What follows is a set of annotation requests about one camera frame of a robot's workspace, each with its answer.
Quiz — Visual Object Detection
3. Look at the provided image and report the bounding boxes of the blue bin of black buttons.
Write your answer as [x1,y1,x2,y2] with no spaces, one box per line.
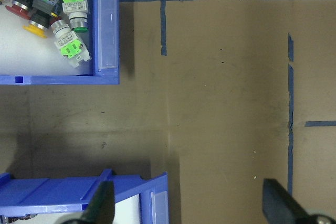
[0,168,169,224]

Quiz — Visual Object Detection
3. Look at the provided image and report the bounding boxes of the yellow mushroom push button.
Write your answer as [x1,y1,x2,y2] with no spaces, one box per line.
[22,0,63,39]

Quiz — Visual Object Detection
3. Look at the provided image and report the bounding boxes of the red button with green block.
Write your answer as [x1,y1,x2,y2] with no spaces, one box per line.
[50,16,92,69]

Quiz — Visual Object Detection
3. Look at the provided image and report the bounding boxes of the white foam bin liner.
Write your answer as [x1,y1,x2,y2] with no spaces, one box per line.
[0,0,94,76]

